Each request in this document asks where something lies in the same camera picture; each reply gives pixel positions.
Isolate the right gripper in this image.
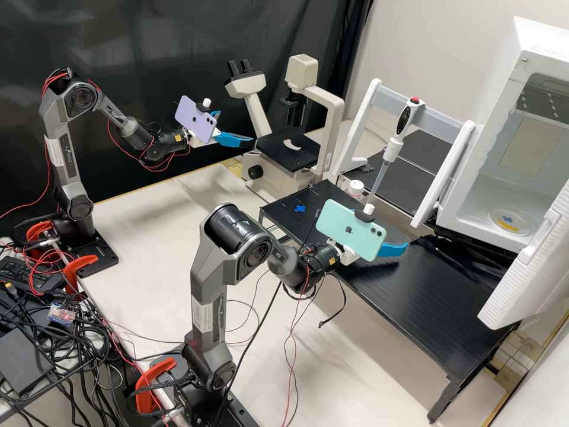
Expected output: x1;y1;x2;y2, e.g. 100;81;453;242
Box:
327;241;409;267

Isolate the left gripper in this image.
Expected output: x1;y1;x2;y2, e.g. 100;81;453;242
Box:
186;108;255;148

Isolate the cream microscope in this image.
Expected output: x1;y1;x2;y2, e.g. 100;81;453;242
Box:
223;53;346;196

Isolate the petri dish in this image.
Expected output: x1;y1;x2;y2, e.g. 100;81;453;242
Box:
487;208;534;237

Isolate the white pipette stand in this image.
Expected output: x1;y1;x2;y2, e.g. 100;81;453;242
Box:
332;78;477;228

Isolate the incubator door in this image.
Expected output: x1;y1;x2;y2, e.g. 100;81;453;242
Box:
477;182;569;331

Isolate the pipette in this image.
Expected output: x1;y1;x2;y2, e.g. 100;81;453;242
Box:
366;95;426;210

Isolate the white incubator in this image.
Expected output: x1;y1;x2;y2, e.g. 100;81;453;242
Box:
437;15;569;255

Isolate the red clamp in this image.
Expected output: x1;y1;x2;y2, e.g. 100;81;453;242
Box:
135;357;178;413
63;254;100;295
25;221;59;257

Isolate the black power adapter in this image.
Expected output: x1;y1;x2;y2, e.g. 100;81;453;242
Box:
0;257;63;295

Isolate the small circuit board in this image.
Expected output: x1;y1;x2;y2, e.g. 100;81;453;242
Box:
47;302;81;324

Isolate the flat black box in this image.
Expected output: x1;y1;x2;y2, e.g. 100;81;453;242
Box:
0;328;57;397

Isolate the left wrist camera phone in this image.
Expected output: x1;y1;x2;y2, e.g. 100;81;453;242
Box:
174;95;222;144

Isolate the wrist camera phone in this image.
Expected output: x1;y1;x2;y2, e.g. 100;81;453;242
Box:
174;95;222;144
315;199;388;262

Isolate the right wrist camera phone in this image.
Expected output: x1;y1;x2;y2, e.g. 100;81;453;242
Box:
315;199;388;262

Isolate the black cable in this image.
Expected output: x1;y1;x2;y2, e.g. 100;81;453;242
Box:
221;280;285;427
289;278;349;331

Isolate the red wire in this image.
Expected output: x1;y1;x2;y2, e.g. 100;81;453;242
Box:
0;133;53;221
283;307;314;421

